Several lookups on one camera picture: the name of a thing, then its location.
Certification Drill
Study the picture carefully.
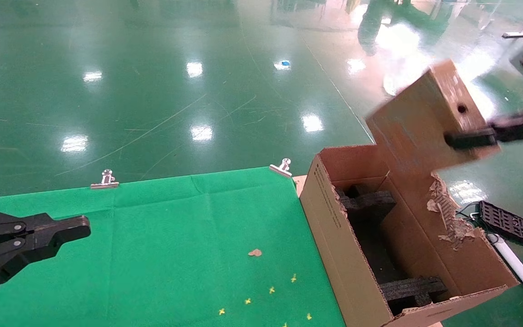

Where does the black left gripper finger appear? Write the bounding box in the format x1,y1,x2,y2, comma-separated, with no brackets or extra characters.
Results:
0,206,91,240
0,238,61,307

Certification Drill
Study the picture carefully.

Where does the small cardboard box with hole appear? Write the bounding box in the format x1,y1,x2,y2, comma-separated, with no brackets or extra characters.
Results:
365,59,502,180

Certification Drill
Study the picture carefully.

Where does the large open cardboard carton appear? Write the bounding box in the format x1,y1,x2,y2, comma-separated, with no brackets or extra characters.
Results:
299,144,520,327

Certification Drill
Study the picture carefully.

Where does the silver binder clip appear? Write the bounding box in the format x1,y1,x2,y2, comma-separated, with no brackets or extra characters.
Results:
90,169,120,189
269,158,293,178

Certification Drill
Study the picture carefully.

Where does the green table cloth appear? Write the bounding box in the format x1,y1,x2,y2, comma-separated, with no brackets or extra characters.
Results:
0,166,346,327

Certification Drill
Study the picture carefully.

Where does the black plastic grid panel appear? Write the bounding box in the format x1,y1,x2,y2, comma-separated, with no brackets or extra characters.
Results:
478,200,523,252

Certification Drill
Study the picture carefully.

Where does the black foam packing insert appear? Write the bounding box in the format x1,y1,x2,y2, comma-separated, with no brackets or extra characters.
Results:
336,183,397,224
380,276,449,316

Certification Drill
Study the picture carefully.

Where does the thin black floor wire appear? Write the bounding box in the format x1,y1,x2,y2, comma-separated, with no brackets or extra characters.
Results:
455,202,487,230

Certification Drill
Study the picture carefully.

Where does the white pipe frame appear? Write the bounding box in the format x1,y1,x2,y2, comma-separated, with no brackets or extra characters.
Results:
486,233,523,318

